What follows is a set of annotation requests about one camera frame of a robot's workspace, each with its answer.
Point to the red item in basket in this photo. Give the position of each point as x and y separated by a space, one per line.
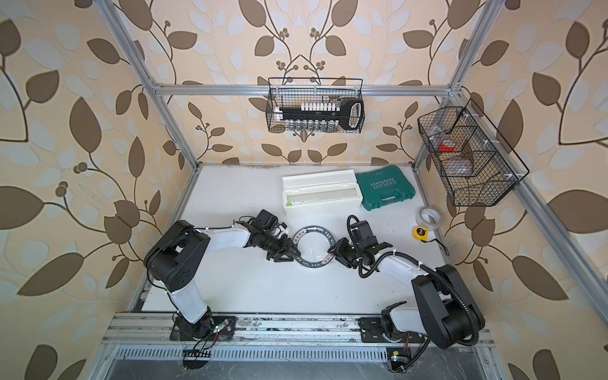
447 145

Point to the yellow tape measure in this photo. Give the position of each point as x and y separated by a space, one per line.
421 233

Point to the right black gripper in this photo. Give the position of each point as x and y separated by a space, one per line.
339 252

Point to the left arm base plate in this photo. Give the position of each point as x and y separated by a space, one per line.
207 327

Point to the right black wire basket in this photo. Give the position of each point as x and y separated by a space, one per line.
484 167

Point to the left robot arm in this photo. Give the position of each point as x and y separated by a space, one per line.
176 258

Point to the black socket set holder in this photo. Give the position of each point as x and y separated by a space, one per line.
336 115

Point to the aluminium front rail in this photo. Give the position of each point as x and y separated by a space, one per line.
250 329

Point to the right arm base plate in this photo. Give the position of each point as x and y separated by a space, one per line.
381 330

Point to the clear plastic wrap sheet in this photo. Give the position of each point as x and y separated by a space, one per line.
313 246

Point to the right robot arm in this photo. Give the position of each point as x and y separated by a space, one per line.
444 311

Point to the white plate green rim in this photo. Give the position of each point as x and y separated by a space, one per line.
313 246

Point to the back black wire basket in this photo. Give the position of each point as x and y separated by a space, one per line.
297 90

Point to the green tool case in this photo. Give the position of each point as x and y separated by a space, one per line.
383 187

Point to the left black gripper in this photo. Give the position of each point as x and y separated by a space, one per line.
284 249

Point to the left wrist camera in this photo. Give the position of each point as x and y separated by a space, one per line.
280 229

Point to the black wire basket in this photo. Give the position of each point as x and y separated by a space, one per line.
297 90
484 167

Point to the white tape roll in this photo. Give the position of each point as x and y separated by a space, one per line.
428 218

